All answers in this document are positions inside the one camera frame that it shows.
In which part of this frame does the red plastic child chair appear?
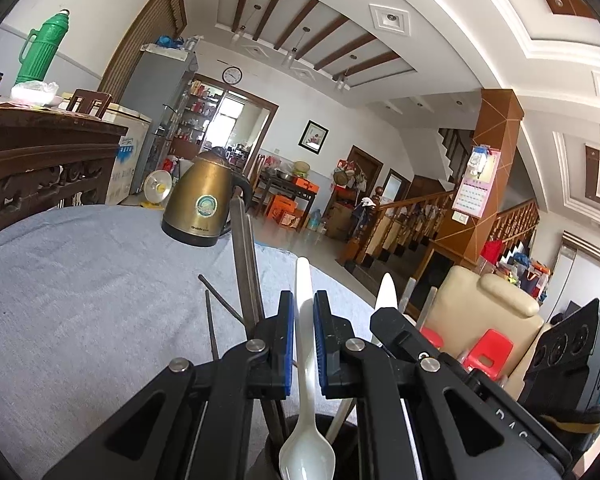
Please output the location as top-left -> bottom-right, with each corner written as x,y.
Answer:
462,329 -> 515,378

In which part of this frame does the carved dark wooden sideboard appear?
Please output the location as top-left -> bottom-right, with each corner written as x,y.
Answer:
0,102 -> 130,248

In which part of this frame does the pendant ceiling lamp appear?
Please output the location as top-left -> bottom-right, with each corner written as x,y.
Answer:
231,5 -> 261,46
334,55 -> 357,92
282,27 -> 311,68

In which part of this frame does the white plastic spoon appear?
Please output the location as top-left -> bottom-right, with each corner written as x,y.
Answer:
325,272 -> 398,443
278,256 -> 337,480

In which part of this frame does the golden electric kettle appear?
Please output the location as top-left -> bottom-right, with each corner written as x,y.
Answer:
161,147 -> 253,248

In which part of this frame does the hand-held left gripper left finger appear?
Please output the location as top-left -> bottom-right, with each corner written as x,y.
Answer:
42,290 -> 296,480

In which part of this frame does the pink wall calendar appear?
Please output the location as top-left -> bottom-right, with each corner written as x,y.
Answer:
451,145 -> 502,219

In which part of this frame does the white chest freezer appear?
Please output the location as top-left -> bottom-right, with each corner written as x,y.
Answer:
102,102 -> 153,206

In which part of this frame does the wooden staircase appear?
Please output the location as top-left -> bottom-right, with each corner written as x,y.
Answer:
337,127 -> 541,291

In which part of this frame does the small white electric fan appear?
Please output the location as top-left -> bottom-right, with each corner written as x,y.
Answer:
141,169 -> 175,208

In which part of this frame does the orange wooden pillar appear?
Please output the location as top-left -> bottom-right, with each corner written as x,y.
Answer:
432,88 -> 525,266

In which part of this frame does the grey refrigerator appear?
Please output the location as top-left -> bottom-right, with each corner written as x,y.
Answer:
121,44 -> 199,193

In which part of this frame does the beige sofa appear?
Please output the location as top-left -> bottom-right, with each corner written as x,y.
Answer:
420,265 -> 553,401

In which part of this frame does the person's right hand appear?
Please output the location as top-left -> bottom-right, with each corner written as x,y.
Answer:
537,406 -> 600,438

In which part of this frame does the glass display shelf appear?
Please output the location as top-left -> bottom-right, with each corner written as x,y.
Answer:
162,72 -> 221,161

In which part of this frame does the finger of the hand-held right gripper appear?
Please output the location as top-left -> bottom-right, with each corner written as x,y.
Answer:
370,305 -> 487,386

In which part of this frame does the framed wall picture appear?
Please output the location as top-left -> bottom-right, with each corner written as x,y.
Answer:
298,120 -> 330,155

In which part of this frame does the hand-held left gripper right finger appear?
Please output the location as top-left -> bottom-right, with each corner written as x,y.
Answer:
313,290 -> 536,480

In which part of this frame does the brown wooden chair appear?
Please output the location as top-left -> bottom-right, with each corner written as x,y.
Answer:
66,89 -> 113,120

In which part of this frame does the dark metal utensil holder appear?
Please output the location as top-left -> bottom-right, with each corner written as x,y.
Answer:
257,410 -> 363,480

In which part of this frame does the green thermos jug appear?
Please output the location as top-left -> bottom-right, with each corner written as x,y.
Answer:
14,9 -> 72,86

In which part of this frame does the white plastic bag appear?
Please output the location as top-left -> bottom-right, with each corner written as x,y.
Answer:
11,81 -> 60,107

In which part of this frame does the dark wooden dining table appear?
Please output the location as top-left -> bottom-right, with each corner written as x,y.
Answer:
257,172 -> 321,216

